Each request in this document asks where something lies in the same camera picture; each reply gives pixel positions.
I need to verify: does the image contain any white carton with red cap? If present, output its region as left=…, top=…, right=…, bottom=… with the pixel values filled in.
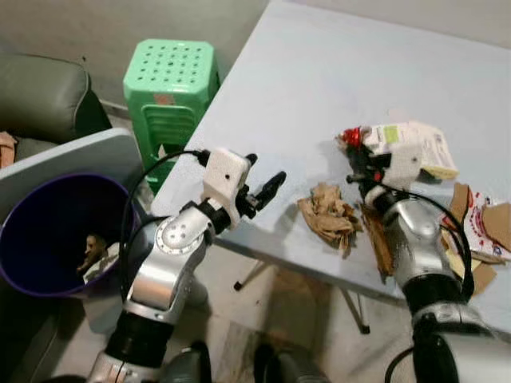
left=339, top=120, right=461, bottom=182

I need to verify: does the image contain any crumpled trash in bin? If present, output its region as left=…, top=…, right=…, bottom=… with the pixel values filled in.
left=77, top=233, right=121, bottom=281

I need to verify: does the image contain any purple rubbish bin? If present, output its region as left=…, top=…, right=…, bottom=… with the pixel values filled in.
left=0, top=172, right=142, bottom=298

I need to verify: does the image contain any crumpled brown paper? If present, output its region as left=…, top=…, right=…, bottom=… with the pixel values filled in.
left=297, top=181, right=362, bottom=257

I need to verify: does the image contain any brown cardboard strip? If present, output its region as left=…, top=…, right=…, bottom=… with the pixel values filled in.
left=360, top=202, right=397, bottom=282

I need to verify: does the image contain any green plastic stool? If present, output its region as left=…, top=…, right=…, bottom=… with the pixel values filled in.
left=123, top=38, right=222, bottom=194

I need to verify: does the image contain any torn printed cardboard box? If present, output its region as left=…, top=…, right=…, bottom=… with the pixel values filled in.
left=442, top=181, right=511, bottom=298

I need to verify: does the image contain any dark robot right leg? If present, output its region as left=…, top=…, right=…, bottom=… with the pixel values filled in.
left=253, top=342, right=330, bottom=383

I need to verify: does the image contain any dark robot leg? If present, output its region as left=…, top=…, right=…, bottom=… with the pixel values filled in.
left=253, top=342, right=330, bottom=383
left=158, top=341, right=213, bottom=383

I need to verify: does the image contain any dark robot left leg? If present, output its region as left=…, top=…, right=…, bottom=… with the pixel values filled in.
left=158, top=341, right=213, bottom=383

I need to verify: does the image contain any light grey side table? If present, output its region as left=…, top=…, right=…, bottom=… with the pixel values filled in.
left=0, top=128, right=146, bottom=226

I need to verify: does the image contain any dark green sofa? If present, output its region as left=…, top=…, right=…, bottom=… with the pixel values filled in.
left=0, top=53, right=113, bottom=161

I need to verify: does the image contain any pink cloth on sofa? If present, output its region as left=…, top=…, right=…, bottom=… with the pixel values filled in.
left=0, top=131, right=18, bottom=169

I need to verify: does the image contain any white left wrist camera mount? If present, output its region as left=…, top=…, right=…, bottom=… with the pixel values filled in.
left=200, top=148, right=253, bottom=222

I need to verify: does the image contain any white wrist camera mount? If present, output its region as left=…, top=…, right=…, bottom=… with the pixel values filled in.
left=200, top=148, right=253, bottom=222
left=374, top=146, right=426, bottom=190

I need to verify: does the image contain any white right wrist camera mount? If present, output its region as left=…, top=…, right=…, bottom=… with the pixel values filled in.
left=374, top=146, right=426, bottom=190

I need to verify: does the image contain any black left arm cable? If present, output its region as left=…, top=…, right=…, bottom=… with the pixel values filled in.
left=119, top=149, right=211, bottom=304

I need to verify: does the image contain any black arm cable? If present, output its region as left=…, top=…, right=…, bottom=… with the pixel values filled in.
left=119, top=149, right=211, bottom=304
left=375, top=184, right=477, bottom=301

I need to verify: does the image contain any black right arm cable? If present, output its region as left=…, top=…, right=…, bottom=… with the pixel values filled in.
left=375, top=184, right=477, bottom=301

